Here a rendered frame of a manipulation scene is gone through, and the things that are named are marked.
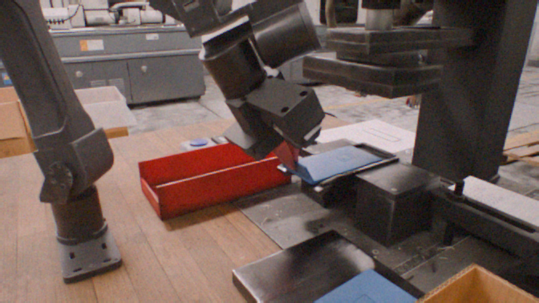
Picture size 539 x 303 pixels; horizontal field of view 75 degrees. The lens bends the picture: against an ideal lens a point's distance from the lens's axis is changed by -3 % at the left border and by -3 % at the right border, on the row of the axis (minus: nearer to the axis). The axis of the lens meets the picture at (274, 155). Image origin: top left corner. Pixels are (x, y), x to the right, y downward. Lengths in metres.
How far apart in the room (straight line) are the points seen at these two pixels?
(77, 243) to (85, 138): 0.15
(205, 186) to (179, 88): 4.52
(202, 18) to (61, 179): 0.27
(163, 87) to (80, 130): 4.54
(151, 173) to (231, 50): 0.36
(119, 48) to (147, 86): 0.57
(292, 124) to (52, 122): 0.29
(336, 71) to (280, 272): 0.28
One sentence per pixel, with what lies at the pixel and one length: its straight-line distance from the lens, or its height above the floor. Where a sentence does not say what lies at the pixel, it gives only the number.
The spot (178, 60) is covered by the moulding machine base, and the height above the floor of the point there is 0.58.
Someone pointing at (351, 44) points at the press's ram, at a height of 1.17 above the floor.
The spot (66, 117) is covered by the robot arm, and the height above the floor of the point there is 1.09.
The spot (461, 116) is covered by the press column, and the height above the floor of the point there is 1.03.
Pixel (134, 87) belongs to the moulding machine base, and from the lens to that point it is 4.97.
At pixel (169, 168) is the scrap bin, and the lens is 0.70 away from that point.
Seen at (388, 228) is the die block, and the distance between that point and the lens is 0.52.
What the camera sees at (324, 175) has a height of 0.99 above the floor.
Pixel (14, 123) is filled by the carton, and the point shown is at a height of 0.60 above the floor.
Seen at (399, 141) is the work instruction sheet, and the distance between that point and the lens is 0.96.
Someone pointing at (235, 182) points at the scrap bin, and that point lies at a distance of 0.62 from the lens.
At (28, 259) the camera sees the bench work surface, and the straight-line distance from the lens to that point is 0.60.
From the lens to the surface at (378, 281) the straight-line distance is 0.45.
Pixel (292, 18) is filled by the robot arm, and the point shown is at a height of 1.20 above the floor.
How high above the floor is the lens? 1.21
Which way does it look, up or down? 22 degrees down
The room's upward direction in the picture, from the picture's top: straight up
